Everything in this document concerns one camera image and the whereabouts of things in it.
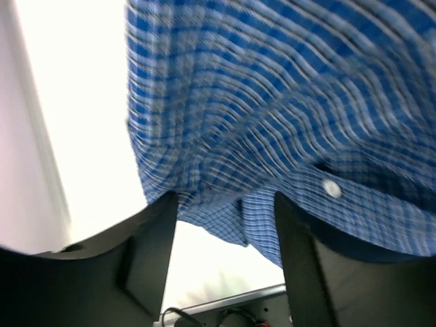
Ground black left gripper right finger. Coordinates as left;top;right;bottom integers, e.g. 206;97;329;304
274;192;435;326

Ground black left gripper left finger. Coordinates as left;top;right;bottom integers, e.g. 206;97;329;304
1;192;178;326

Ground blue checked shirt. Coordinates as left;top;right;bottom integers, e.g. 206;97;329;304
126;1;435;265

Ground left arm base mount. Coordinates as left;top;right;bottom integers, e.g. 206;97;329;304
154;284;292;327

